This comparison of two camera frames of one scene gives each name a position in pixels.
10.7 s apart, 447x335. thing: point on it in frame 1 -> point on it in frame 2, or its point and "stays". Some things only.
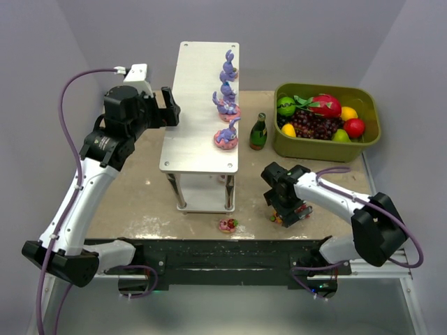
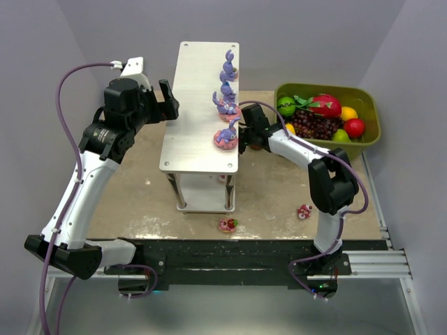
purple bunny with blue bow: x=227 y=91 stays
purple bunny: x=226 y=110 stays
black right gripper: x=291 y=215 -> x=246 y=130
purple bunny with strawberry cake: x=228 y=73 stays
